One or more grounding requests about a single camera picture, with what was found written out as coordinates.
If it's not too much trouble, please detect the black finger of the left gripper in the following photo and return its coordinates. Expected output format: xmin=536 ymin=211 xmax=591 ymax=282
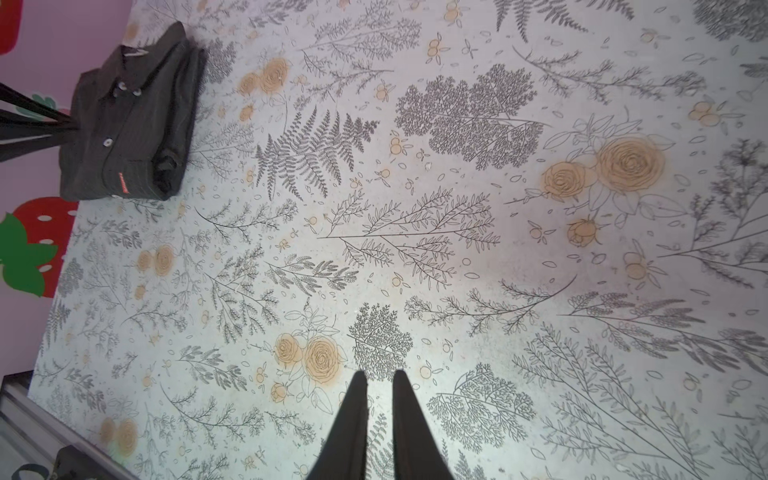
xmin=1 ymin=122 xmax=77 ymax=162
xmin=1 ymin=84 xmax=71 ymax=122

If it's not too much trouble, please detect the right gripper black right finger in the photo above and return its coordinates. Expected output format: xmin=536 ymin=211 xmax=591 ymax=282
xmin=392 ymin=370 xmax=453 ymax=480

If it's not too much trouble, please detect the aluminium rail frame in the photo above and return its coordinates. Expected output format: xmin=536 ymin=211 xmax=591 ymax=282
xmin=1 ymin=371 xmax=134 ymax=479

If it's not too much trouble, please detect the dark grey striped shirt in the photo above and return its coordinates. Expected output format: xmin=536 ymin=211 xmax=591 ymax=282
xmin=59 ymin=22 xmax=206 ymax=201

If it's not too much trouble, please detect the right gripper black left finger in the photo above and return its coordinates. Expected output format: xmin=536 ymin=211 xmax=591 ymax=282
xmin=307 ymin=371 xmax=369 ymax=480

